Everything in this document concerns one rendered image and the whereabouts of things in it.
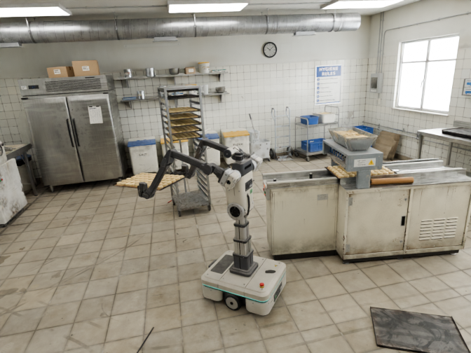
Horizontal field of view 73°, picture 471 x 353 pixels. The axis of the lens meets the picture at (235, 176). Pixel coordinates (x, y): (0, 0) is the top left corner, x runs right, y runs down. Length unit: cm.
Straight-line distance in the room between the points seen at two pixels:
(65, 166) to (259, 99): 419
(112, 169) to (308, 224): 416
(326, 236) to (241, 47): 485
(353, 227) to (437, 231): 88
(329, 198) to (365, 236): 51
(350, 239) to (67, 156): 505
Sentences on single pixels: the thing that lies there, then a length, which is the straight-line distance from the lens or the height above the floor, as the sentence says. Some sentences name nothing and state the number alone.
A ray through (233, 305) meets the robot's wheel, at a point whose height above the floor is 6.
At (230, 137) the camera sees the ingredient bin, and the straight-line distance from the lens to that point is 663.
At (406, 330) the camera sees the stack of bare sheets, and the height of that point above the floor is 2.
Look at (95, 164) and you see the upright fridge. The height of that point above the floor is 48.
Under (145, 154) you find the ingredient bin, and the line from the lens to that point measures 658.
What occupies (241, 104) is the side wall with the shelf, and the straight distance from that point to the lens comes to 727.
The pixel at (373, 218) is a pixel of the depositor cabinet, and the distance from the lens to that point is 341.
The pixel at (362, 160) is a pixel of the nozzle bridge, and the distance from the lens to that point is 313.
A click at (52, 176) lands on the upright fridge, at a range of 672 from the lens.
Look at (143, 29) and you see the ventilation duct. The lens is 605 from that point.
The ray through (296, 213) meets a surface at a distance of 332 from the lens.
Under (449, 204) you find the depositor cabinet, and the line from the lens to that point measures 377.
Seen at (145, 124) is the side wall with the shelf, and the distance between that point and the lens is 713.
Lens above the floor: 195
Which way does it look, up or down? 18 degrees down
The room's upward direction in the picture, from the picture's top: 3 degrees counter-clockwise
